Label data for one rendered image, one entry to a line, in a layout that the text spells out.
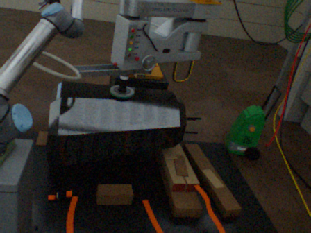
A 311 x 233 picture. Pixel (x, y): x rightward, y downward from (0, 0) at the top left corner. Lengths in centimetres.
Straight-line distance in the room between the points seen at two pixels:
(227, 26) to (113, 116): 703
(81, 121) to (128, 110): 42
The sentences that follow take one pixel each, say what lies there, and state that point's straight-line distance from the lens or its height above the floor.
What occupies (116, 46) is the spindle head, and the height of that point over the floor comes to 127.
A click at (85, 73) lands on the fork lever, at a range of 246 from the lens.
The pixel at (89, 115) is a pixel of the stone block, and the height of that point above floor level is 70.
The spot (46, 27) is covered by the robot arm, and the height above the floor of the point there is 159.
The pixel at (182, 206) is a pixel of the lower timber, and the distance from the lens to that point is 285.
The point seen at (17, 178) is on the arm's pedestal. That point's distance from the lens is 182.
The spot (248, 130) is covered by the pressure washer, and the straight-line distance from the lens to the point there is 375.
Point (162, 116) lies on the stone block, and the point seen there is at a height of 71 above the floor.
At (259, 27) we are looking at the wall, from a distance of 972.
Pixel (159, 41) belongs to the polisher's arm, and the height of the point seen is 134.
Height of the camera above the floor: 207
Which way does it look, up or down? 26 degrees down
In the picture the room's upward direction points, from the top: 9 degrees clockwise
